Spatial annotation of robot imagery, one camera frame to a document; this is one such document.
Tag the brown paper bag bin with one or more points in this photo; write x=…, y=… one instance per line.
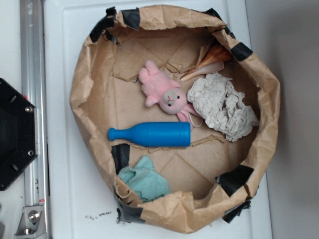
x=212, y=178

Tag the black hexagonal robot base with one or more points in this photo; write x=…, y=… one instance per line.
x=17, y=134

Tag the light blue terry cloth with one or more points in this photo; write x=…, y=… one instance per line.
x=144, y=180

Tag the metal corner bracket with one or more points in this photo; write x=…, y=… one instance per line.
x=32, y=224

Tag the crumpled white paper towel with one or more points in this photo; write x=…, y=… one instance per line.
x=216, y=100

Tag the aluminium extrusion rail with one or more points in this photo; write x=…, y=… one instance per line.
x=36, y=175

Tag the orange conch seashell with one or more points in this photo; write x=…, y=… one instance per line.
x=213, y=62

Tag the pink plush sheep toy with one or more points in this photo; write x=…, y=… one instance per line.
x=160, y=89

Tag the blue plastic bottle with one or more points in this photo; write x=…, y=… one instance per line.
x=155, y=134

